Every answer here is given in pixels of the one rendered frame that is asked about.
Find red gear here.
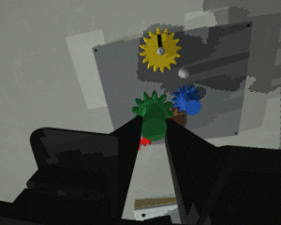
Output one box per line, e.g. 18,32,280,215
140,137,151,146

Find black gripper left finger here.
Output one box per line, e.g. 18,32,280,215
30,115,142,218

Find yellow gear with black stripe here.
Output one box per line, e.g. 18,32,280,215
140,28,182,72

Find brown gear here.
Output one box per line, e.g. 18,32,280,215
167,107,187,127

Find green gear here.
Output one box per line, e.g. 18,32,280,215
131,90,174,141

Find blue gear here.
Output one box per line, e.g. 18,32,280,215
171,84,201,115

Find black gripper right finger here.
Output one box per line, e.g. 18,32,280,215
165,118,281,225

